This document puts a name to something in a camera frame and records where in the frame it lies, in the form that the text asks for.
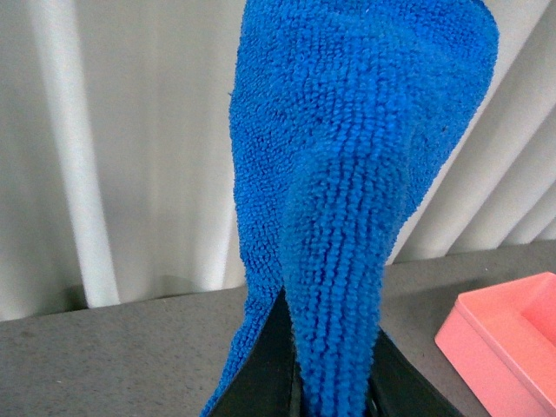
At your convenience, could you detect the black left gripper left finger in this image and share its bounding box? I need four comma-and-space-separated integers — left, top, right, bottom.
208, 290, 304, 417

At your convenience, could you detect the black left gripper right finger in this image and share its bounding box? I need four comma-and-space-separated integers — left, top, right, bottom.
368, 332, 462, 417

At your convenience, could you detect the blue microfiber cloth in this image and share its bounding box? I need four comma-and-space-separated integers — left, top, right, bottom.
202, 1, 499, 416

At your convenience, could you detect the pink plastic box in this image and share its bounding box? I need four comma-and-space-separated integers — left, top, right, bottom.
435, 272, 555, 416

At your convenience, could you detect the white pleated curtain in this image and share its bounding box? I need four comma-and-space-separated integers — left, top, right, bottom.
1, 1, 555, 321

